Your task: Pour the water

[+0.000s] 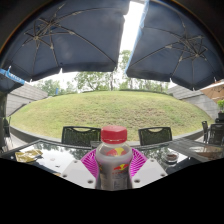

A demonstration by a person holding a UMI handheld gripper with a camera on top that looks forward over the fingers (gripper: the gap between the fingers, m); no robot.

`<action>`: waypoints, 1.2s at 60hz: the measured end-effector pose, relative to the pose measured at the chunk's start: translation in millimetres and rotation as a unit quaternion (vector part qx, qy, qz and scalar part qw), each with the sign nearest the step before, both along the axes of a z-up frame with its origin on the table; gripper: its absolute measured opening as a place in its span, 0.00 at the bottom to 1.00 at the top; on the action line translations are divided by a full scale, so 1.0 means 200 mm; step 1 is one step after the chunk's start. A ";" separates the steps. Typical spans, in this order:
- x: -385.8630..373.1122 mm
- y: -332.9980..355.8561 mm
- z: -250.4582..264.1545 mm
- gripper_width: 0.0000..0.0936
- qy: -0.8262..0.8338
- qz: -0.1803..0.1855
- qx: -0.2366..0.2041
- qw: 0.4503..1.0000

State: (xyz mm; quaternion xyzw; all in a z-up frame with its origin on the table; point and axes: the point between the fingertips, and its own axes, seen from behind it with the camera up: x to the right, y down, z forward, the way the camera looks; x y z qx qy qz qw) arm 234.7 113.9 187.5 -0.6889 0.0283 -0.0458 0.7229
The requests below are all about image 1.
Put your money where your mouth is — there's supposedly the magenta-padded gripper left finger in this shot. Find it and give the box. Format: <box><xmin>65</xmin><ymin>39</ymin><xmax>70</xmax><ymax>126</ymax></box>
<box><xmin>60</xmin><ymin>147</ymin><xmax>101</xmax><ymax>190</ymax></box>

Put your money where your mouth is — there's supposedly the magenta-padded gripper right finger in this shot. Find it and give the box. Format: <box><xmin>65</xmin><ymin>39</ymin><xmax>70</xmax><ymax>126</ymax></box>
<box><xmin>126</xmin><ymin>147</ymin><xmax>168</xmax><ymax>190</ymax></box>

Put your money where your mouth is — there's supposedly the red-capped drink bottle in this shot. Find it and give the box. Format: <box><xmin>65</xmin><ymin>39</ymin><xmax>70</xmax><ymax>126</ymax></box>
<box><xmin>94</xmin><ymin>125</ymin><xmax>134</xmax><ymax>192</ymax></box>

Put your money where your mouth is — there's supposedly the small round ashtray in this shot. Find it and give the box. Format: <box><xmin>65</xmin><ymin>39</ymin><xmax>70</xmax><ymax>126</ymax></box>
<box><xmin>164</xmin><ymin>150</ymin><xmax>180</xmax><ymax>164</ymax></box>

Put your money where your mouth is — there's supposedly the dark mesh-back patio chair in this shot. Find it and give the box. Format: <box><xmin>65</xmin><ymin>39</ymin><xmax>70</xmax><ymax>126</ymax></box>
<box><xmin>61</xmin><ymin>125</ymin><xmax>102</xmax><ymax>148</ymax></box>
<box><xmin>138</xmin><ymin>126</ymin><xmax>173</xmax><ymax>146</ymax></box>

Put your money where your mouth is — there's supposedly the yellow crumpled packet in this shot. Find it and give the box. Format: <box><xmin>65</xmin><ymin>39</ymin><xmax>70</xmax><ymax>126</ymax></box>
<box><xmin>14</xmin><ymin>149</ymin><xmax>44</xmax><ymax>164</ymax></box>

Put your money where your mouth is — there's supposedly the dark wicker patio chair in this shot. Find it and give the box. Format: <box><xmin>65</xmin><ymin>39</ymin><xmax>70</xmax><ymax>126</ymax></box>
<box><xmin>208</xmin><ymin>123</ymin><xmax>224</xmax><ymax>146</ymax></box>

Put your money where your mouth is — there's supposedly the potted green plant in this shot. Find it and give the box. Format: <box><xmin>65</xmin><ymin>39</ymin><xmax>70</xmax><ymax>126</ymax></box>
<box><xmin>217</xmin><ymin>99</ymin><xmax>224</xmax><ymax>121</ymax></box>

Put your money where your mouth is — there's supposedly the beige patio umbrella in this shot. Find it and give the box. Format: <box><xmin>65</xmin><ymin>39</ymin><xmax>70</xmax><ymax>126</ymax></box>
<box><xmin>199</xmin><ymin>79</ymin><xmax>224</xmax><ymax>104</ymax></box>

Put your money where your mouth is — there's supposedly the large navy patio umbrella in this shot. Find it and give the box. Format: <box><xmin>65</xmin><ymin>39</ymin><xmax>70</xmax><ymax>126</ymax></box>
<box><xmin>124</xmin><ymin>0</ymin><xmax>224</xmax><ymax>91</ymax></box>
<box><xmin>0</xmin><ymin>0</ymin><xmax>131</xmax><ymax>93</ymax></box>

